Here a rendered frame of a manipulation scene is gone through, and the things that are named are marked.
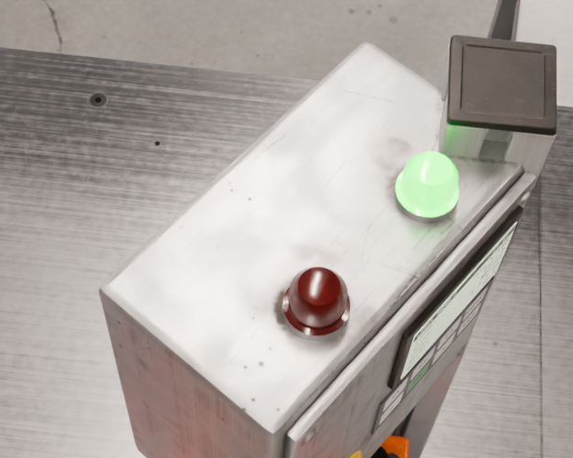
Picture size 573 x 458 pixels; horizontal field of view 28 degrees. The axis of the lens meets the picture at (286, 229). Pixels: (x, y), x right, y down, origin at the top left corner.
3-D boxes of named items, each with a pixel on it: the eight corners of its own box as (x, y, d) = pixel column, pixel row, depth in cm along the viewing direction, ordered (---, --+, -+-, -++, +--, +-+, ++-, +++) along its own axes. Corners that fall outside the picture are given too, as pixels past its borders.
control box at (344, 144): (132, 447, 61) (91, 285, 44) (335, 241, 68) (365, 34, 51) (276, 575, 58) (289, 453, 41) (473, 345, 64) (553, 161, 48)
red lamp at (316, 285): (268, 313, 44) (269, 285, 42) (312, 268, 45) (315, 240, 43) (319, 353, 43) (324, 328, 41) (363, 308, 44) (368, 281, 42)
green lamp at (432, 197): (381, 197, 47) (387, 167, 45) (419, 158, 48) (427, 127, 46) (431, 234, 46) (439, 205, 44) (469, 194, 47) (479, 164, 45)
